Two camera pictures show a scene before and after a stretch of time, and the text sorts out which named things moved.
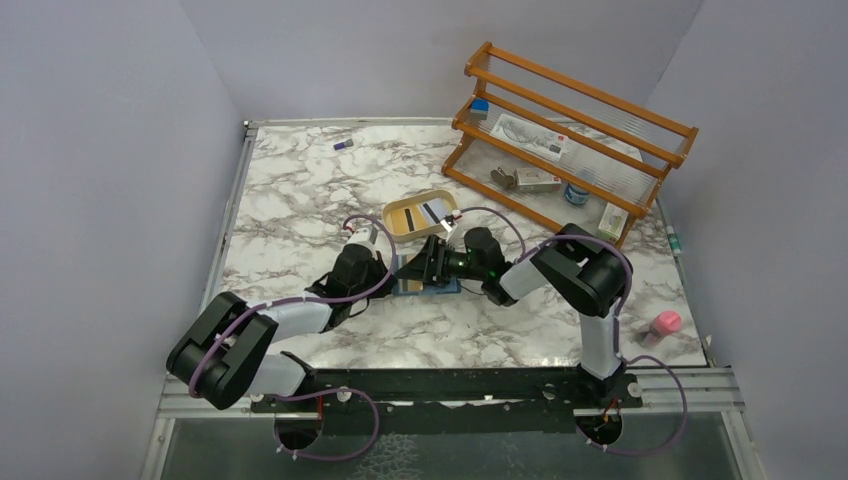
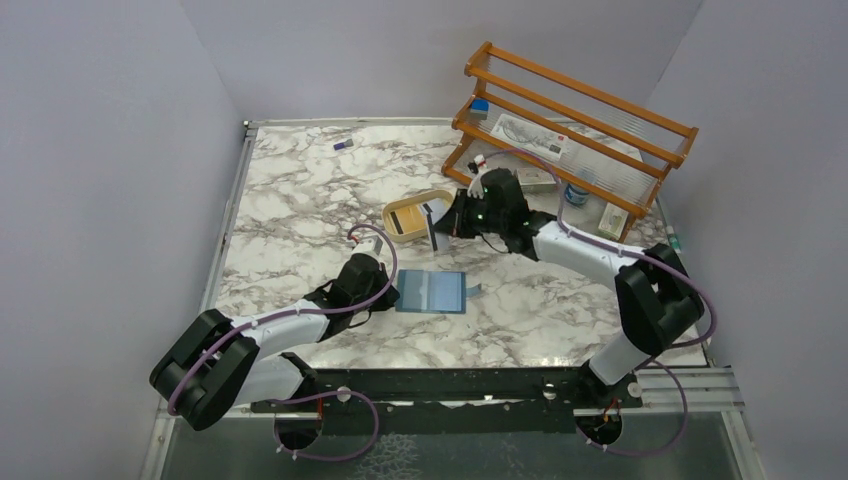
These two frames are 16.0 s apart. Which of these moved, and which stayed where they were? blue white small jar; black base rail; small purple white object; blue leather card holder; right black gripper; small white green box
Moved: blue leather card holder; right black gripper
Stayed: small white green box; black base rail; blue white small jar; small purple white object
